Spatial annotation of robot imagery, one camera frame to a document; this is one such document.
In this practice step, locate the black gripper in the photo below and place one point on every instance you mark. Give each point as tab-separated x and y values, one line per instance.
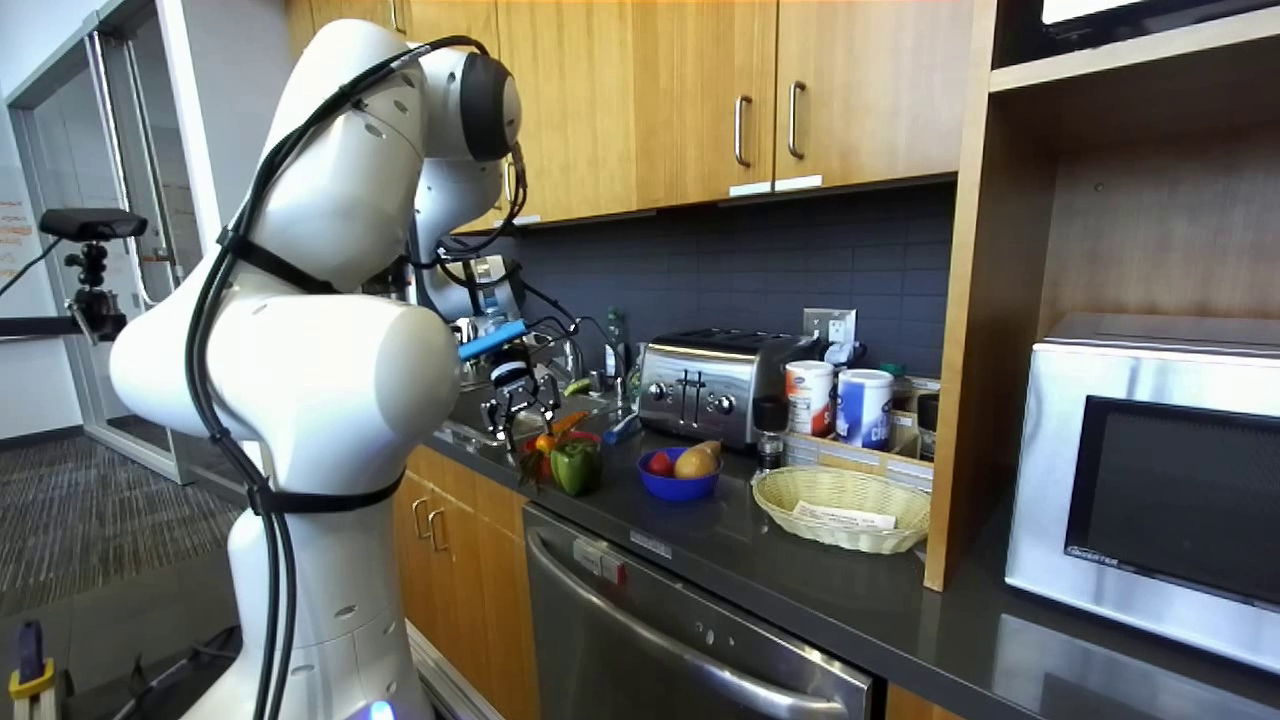
515	380

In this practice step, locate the green pepper toy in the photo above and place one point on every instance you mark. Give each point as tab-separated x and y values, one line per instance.
572	471

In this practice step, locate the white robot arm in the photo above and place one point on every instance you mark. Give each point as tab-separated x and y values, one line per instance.
320	373

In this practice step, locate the red fruit toy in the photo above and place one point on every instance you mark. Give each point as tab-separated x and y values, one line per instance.
656	461

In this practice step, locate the red plastic bowl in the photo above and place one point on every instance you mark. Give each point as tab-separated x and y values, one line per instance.
531	458

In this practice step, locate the stainless steel sink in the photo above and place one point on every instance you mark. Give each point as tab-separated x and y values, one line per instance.
467	432

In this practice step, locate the clear hand soap pump bottle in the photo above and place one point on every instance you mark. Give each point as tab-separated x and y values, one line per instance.
617	366

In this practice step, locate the wooden base cabinet under sink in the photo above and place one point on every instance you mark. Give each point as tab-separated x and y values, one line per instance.
467	572

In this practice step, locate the blue plastic bowl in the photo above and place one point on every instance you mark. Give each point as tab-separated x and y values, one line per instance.
674	487

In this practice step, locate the silver four-slot toaster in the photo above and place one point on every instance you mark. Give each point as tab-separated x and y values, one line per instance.
700	384

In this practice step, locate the black-capped spice shaker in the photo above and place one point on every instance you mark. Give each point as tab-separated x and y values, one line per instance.
771	432

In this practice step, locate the stainless steel dishwasher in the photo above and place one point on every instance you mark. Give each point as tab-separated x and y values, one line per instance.
667	643

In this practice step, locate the white and red canister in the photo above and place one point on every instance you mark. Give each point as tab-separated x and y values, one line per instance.
807	399

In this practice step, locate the pale wicker basket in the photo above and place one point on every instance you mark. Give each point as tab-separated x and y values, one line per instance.
842	504

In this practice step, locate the white and blue canister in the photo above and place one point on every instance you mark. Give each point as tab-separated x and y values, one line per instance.
862	406

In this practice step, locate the tall wooden shelf unit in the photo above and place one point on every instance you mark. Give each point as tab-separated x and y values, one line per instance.
972	266

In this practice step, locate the purple and yellow tool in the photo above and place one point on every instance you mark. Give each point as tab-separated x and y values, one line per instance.
35	680

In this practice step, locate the stainless steel microwave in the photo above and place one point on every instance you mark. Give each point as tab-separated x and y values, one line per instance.
1145	493

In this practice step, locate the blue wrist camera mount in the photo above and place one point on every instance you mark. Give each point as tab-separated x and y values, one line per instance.
489	341

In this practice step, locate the wooden wall cabinet door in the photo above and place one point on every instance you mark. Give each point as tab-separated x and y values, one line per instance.
587	121
866	83
700	103

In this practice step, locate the white wall outlet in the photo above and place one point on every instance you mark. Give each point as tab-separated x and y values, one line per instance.
831	324

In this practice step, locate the black camera on tripod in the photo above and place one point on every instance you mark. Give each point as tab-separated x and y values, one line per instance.
91	266

